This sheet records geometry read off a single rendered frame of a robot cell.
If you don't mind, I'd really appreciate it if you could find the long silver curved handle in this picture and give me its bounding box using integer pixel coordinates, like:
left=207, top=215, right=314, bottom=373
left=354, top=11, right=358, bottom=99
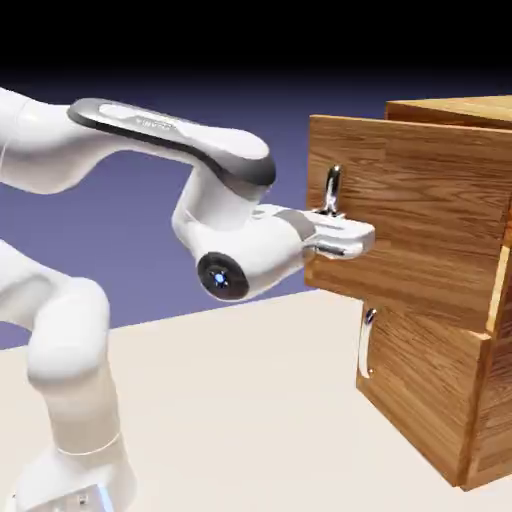
left=357, top=307, right=378, bottom=380

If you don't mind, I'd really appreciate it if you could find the short silver curved handle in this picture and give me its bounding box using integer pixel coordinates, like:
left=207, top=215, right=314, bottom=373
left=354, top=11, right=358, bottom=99
left=312, top=164, right=347, bottom=220

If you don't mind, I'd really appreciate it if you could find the large wooden cabinet door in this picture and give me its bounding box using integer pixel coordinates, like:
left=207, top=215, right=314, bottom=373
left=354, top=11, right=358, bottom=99
left=303, top=114, right=512, bottom=335

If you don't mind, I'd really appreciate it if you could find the small wooden cabinet door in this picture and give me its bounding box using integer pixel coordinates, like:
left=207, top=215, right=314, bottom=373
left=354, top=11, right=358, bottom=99
left=355, top=300, right=492, bottom=488

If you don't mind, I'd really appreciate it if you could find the light wood cabinet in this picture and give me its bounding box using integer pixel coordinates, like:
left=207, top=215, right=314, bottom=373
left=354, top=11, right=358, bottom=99
left=355, top=94, right=512, bottom=492

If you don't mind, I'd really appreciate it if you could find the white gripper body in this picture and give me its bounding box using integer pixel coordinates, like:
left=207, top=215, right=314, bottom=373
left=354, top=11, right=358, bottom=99
left=300, top=209, right=376, bottom=259

